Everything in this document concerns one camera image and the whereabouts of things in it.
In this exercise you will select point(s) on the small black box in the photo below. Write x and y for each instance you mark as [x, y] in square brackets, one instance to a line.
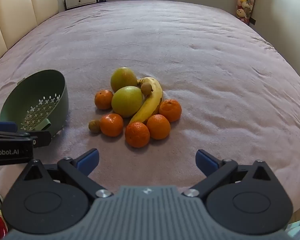
[252, 21]

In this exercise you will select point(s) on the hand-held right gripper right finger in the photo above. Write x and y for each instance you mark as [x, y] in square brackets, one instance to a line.
[205, 161]

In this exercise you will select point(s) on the hanging plush toy organizer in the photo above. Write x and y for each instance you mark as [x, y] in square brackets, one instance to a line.
[246, 0]

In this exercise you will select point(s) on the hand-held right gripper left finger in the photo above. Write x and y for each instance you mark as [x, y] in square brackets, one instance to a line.
[88, 160]

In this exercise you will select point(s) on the pink bed blanket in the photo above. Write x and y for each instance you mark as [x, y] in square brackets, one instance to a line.
[190, 55]

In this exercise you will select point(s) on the orange mandarin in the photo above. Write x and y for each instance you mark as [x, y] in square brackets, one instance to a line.
[158, 127]
[111, 125]
[137, 134]
[103, 99]
[170, 110]

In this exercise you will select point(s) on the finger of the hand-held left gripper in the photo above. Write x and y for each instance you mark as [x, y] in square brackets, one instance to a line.
[2, 126]
[41, 138]

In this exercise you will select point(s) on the yellow-green pear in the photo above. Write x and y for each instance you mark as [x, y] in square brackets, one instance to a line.
[123, 78]
[126, 101]

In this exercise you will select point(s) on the cream padded headboard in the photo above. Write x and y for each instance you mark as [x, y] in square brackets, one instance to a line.
[15, 10]

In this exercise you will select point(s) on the yellow banana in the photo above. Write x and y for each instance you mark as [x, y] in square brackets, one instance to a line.
[150, 105]

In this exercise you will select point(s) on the small brown kiwi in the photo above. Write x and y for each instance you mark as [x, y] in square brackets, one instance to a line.
[94, 126]
[146, 88]

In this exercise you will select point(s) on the green plastic colander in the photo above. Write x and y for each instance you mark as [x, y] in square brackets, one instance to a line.
[57, 92]

